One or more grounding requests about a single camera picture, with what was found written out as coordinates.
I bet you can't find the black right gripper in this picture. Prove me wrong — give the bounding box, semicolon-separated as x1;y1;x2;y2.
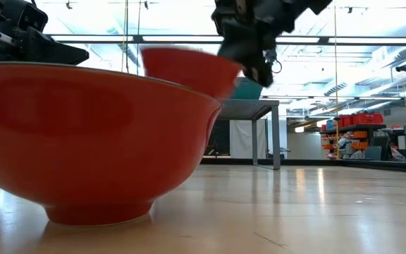
211;0;289;88

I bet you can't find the yellow power cord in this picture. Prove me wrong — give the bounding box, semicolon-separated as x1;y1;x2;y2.
332;0;340;159

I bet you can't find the black ceiling-hung device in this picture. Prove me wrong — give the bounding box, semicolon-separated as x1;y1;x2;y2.
264;49;283;75

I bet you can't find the black aluminium station frame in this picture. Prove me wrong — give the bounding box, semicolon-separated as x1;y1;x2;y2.
46;33;406;174

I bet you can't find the grey perforated metal shelf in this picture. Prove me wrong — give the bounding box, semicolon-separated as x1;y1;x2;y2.
218;98;281;171

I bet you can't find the black hanging cable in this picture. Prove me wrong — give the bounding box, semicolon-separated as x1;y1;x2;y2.
135;0;142;76

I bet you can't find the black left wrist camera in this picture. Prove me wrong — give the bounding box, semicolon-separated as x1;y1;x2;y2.
18;1;49;33

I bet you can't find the red floral mini bowl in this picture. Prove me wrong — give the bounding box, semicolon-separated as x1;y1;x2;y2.
0;61;222;226
140;44;243;102

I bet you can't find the black parts-bin cart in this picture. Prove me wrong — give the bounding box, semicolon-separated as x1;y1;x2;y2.
319;123;389;162

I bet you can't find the red storage bin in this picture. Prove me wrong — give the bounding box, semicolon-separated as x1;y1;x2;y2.
337;112;385;127

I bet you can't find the teal floral mini bowl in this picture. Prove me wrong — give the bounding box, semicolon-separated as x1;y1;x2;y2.
230;77;264;101

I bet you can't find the white fabric backdrop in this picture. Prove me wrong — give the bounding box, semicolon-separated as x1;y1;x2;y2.
228;119;268;159

